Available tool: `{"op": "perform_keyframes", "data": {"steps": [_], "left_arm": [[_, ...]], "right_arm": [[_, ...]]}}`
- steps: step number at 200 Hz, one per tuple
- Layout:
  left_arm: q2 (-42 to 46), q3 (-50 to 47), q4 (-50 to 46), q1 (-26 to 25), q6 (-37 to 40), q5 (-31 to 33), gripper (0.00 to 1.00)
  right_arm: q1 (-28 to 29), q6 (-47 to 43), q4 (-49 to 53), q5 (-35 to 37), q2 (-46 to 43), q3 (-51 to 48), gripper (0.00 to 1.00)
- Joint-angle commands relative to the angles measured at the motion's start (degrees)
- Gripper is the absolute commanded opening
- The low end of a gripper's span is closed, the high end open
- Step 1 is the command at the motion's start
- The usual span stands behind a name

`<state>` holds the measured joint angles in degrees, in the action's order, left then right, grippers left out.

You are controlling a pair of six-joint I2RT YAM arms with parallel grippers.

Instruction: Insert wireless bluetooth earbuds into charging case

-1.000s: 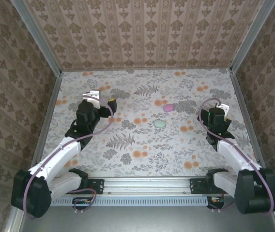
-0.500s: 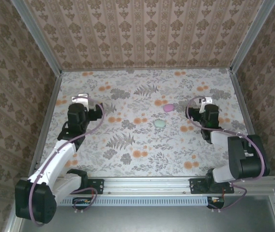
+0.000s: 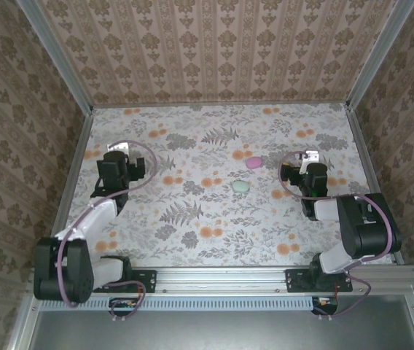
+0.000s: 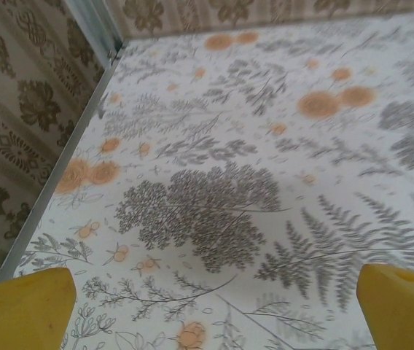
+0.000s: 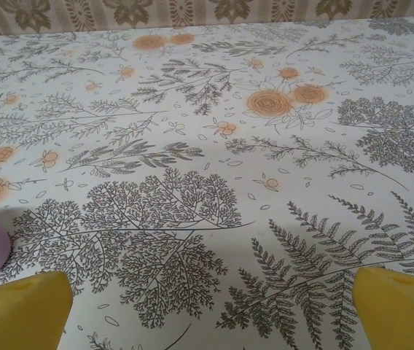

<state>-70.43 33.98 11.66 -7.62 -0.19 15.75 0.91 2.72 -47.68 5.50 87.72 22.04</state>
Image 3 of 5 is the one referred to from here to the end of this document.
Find floral patterned table cover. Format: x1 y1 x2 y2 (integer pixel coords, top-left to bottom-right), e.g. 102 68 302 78
52 103 394 267

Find grey sheet metal panel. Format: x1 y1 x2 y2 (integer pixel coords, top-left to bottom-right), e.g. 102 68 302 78
8 293 414 350

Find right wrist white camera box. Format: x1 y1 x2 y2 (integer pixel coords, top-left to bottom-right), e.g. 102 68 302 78
301 149 320 168

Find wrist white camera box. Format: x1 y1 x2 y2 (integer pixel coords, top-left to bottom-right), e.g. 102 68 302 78
301 149 320 168
105 142 130 156

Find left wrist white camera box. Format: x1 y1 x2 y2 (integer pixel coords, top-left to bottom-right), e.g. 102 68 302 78
105 142 130 156

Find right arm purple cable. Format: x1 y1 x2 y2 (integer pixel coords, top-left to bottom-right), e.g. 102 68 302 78
278 151 399 322

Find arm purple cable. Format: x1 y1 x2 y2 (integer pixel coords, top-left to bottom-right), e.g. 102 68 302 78
56 140 157 324
278 151 399 322

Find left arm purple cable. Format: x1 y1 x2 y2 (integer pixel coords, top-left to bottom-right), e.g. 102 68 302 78
56 140 157 324

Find aluminium table side rail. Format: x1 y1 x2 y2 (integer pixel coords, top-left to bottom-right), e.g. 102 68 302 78
345 107 407 265
42 109 95 269

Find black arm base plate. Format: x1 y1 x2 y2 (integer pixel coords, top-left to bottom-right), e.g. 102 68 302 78
286 268 354 294
92 268 157 294

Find black cable connector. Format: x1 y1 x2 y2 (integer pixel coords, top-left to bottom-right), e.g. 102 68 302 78
310 295 339 316
109 297 139 318

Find aluminium frame post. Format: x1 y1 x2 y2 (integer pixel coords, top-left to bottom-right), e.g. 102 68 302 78
344 0 414 110
14 0 95 114

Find aluminium mounting rail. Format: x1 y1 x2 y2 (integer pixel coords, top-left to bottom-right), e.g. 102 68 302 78
28 265 414 297

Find grey slotted cable duct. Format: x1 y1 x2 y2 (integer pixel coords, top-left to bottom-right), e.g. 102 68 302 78
41 295 319 312

